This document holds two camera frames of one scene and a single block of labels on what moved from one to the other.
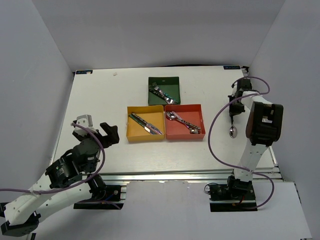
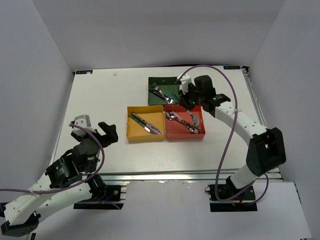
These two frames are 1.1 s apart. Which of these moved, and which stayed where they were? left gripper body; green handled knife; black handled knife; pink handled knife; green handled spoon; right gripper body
Moved: right gripper body; green handled spoon
Stayed: black handled knife; left gripper body; pink handled knife; green handled knife
